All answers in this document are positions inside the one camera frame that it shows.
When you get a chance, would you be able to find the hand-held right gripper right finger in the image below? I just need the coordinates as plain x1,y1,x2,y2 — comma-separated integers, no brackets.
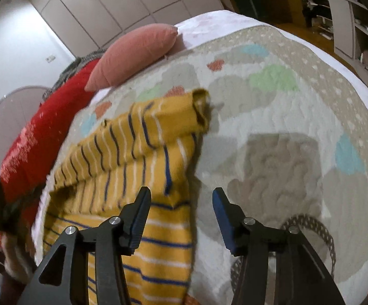
212,187,346,305

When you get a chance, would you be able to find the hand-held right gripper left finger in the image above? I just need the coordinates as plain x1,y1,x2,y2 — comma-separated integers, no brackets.
17,187,153,305

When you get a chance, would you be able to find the yellow striped knit garment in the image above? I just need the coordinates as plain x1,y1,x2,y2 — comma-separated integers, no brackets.
42,88,210,305

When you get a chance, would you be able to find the white round headboard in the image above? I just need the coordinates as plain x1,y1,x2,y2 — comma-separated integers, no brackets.
0,86,53,172

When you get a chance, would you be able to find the red floral blanket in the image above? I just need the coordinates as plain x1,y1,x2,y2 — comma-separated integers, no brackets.
0,59,102,239

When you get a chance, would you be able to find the heart patterned quilt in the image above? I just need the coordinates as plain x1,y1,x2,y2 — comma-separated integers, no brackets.
33,25,368,305

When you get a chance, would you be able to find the grey plaid cloth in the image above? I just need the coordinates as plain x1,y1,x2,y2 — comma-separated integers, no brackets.
42,49,108,99

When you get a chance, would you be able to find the pink pillow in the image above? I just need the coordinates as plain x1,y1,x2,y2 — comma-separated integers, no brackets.
84,23,179,92

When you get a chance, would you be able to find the white wardrobe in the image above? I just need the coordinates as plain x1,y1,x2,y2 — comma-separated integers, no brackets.
31,0,235,58

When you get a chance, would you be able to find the white shelf unit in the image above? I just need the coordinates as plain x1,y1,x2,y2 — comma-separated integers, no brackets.
325,0,368,96

